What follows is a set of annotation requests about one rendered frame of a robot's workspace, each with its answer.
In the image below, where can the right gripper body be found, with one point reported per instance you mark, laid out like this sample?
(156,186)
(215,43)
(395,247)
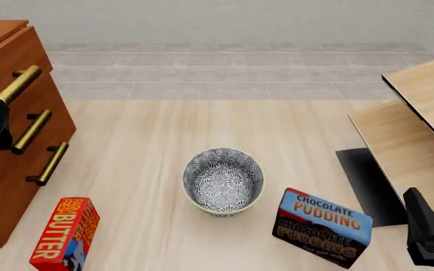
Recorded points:
(433,252)

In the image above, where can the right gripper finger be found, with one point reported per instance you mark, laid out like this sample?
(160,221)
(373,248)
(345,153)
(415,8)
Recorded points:
(424,217)

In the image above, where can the wooden drawer pulled out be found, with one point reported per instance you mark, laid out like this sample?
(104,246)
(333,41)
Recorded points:
(21,53)

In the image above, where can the black-and-white patterned bowl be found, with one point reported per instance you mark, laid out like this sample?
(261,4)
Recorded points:
(222,183)

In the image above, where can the flat black panel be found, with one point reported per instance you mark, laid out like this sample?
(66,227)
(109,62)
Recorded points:
(364,180)

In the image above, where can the chocolate pudding box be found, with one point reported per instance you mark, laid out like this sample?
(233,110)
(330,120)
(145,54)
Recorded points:
(320,228)

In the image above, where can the red butter box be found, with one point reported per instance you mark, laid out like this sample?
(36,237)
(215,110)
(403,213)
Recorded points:
(57,234)

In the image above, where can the pale wood board, black edge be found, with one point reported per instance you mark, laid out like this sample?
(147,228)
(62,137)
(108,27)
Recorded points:
(428,84)

